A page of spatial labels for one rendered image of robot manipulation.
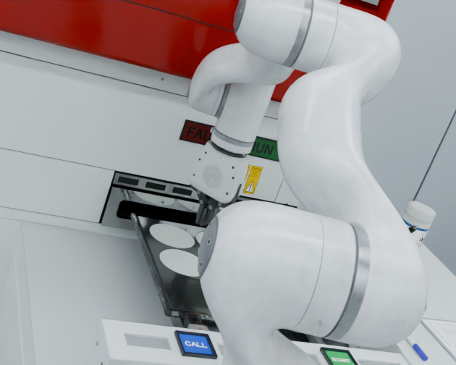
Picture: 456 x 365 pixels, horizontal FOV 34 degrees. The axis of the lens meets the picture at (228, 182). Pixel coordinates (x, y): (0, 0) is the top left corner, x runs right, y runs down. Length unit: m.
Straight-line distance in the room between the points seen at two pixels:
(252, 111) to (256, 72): 0.14
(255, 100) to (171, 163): 0.31
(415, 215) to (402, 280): 1.11
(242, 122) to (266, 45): 0.46
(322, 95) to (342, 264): 0.24
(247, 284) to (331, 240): 0.09
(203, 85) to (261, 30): 0.41
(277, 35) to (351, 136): 0.20
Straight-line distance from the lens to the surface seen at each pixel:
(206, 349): 1.16
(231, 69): 1.34
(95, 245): 1.65
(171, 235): 1.60
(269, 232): 0.71
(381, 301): 0.74
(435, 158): 3.86
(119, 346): 1.11
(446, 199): 4.01
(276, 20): 0.99
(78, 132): 1.58
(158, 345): 1.15
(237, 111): 1.43
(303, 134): 0.85
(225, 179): 1.48
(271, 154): 1.71
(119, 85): 1.56
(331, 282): 0.72
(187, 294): 1.41
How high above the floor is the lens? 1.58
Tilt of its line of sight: 20 degrees down
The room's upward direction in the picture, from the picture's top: 20 degrees clockwise
